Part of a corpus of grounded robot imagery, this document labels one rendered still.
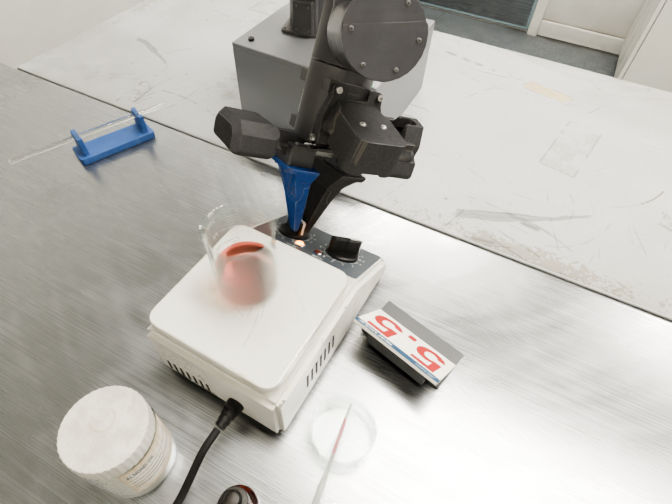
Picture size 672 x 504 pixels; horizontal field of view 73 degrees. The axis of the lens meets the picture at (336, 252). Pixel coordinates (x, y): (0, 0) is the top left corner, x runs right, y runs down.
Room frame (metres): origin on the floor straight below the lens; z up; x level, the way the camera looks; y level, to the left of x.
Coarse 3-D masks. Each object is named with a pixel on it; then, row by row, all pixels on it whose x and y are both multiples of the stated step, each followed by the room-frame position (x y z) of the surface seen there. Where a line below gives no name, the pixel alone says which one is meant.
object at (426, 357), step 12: (372, 324) 0.21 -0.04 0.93; (384, 324) 0.22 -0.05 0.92; (396, 324) 0.23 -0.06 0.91; (384, 336) 0.20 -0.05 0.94; (396, 336) 0.20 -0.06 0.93; (408, 336) 0.21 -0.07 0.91; (408, 348) 0.19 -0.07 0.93; (420, 348) 0.20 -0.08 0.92; (420, 360) 0.18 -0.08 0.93; (432, 360) 0.18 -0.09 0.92; (444, 360) 0.19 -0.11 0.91; (432, 372) 0.17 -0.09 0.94
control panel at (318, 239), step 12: (312, 228) 0.32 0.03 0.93; (288, 240) 0.28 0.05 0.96; (300, 240) 0.29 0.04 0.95; (312, 240) 0.29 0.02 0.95; (324, 240) 0.30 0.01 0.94; (312, 252) 0.27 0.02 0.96; (324, 252) 0.27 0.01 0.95; (360, 252) 0.29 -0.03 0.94; (336, 264) 0.26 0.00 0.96; (348, 264) 0.26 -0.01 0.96; (360, 264) 0.27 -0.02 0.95; (372, 264) 0.27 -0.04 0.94
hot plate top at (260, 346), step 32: (288, 256) 0.24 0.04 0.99; (192, 288) 0.20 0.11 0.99; (288, 288) 0.21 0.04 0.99; (320, 288) 0.21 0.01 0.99; (160, 320) 0.17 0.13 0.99; (192, 320) 0.17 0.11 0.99; (224, 320) 0.17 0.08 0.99; (256, 320) 0.18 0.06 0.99; (288, 320) 0.18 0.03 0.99; (320, 320) 0.18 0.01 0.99; (224, 352) 0.15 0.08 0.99; (256, 352) 0.15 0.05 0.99; (288, 352) 0.15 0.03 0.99; (256, 384) 0.13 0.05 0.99
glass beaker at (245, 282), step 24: (216, 216) 0.22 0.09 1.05; (240, 216) 0.23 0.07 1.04; (264, 216) 0.23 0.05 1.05; (216, 240) 0.22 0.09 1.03; (240, 240) 0.23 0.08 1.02; (264, 240) 0.23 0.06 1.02; (216, 264) 0.19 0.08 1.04; (240, 264) 0.18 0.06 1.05; (264, 264) 0.19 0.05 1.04; (240, 288) 0.18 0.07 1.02; (264, 288) 0.19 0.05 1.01
